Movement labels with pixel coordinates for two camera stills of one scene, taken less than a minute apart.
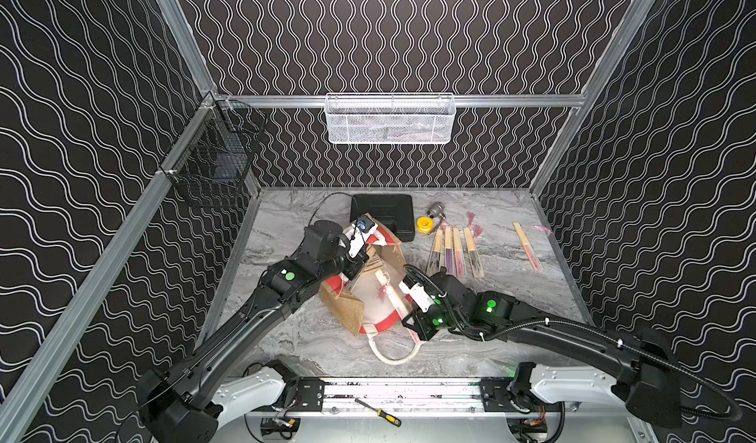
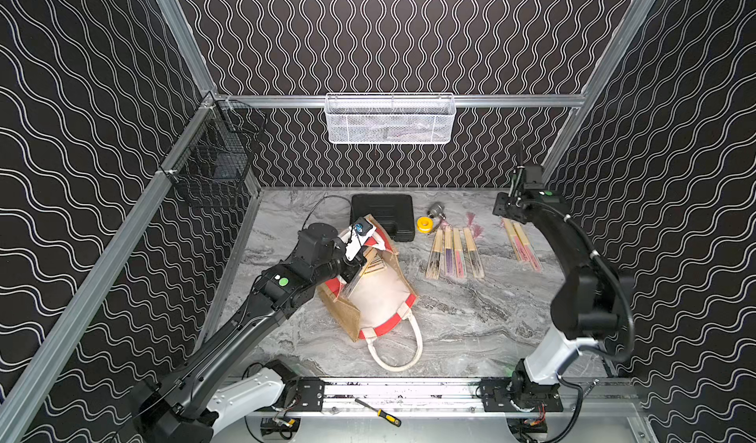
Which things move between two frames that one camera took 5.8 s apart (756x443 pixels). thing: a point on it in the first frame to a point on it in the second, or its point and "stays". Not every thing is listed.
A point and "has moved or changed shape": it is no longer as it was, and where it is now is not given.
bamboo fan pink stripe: (528, 246) stays
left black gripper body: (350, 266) stays
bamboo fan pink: (459, 249) stays
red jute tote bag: (361, 301) has moved or changed shape
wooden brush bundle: (437, 256) stays
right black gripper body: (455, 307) to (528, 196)
